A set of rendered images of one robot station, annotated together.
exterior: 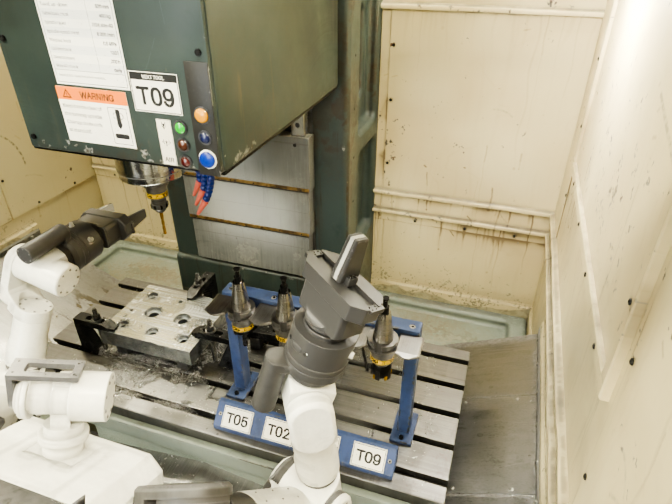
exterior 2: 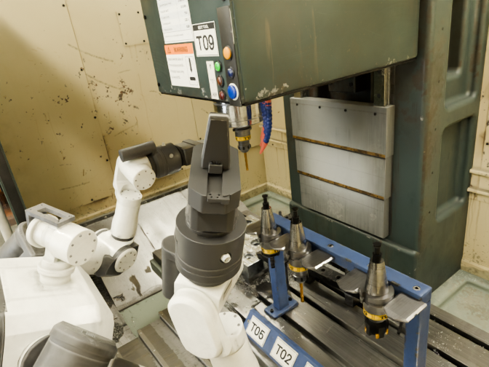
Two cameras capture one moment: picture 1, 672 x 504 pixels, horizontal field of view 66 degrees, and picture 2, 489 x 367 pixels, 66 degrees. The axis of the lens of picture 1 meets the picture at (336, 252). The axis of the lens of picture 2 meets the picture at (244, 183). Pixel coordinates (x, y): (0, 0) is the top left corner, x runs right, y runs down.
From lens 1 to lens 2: 0.42 m
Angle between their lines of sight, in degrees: 35
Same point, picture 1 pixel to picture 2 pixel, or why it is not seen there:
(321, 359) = (186, 250)
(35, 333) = (125, 213)
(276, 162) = (359, 129)
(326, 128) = (407, 99)
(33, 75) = (156, 40)
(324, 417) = (198, 319)
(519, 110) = not seen: outside the picture
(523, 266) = not seen: outside the picture
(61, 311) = not seen: hidden behind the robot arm
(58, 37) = (164, 9)
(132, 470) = (72, 309)
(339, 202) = (415, 170)
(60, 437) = (46, 266)
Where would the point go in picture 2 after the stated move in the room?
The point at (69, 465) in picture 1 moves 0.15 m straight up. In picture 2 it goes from (44, 289) to (12, 212)
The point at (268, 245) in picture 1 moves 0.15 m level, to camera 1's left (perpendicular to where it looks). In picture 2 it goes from (351, 203) to (316, 197)
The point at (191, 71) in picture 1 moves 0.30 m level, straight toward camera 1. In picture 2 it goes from (220, 15) to (133, 22)
